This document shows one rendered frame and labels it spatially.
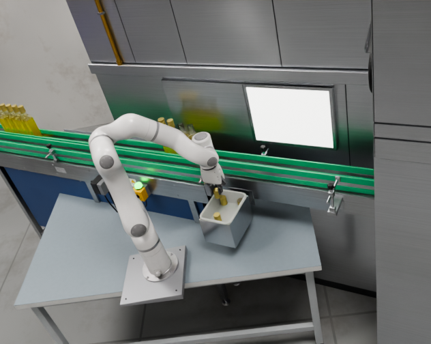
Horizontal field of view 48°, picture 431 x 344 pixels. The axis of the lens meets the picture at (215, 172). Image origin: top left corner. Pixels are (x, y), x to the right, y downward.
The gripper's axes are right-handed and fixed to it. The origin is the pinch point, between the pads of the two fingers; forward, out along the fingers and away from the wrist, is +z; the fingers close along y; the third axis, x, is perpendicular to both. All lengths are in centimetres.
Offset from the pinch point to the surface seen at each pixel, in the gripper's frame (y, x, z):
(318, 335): -42, 4, 99
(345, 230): -50, -35, 53
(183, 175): 23.9, -9.3, 2.5
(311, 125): -39, -33, -17
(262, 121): -14.5, -34.0, -17.4
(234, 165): -2.2, -17.7, -0.8
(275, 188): -23.4, -15.2, 9.2
